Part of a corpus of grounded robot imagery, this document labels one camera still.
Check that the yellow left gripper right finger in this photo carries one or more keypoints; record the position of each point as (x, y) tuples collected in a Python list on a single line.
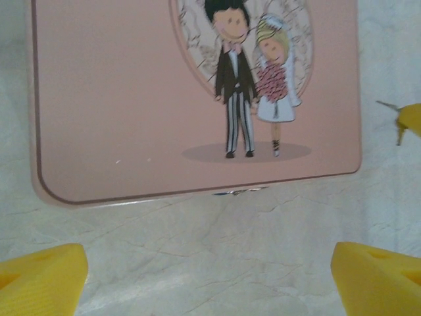
[(378, 286)]

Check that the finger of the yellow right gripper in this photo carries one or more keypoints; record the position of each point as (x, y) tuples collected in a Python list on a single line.
[(411, 118)]

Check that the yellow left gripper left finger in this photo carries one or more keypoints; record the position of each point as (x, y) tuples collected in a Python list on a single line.
[(39, 283)]

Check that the silver key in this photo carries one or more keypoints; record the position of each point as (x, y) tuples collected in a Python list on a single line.
[(399, 135), (388, 105)]

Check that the pink wedding print tin box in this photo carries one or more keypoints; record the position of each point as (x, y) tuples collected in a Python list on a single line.
[(131, 98)]

